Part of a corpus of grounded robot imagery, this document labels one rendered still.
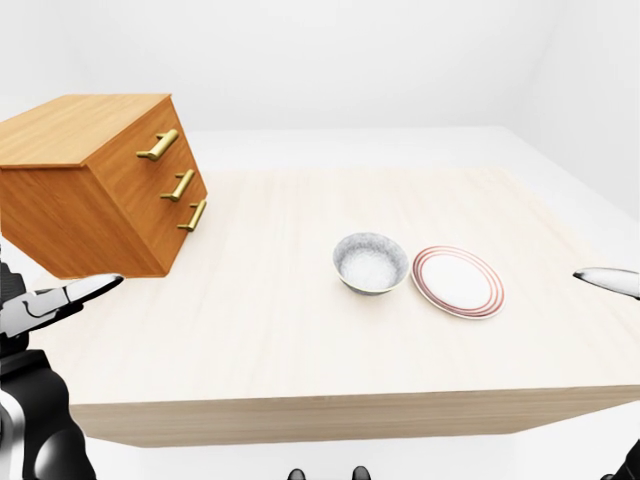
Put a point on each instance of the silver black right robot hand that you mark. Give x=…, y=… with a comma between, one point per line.
x=612, y=280

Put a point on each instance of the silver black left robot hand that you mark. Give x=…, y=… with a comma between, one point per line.
x=45, y=300

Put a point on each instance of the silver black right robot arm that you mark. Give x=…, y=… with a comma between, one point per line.
x=627, y=462

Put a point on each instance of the wooden cabinet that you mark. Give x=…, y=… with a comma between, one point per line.
x=55, y=210

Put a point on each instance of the wooden cabinet drawer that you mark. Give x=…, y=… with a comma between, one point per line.
x=167, y=245
x=150, y=210
x=125, y=165

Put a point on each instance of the grey speckled bowl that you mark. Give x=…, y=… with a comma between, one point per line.
x=370, y=265

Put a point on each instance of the white plate with red rings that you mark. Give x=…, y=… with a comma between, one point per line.
x=455, y=282

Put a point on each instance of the small black rounded shape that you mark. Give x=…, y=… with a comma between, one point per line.
x=360, y=473
x=296, y=474

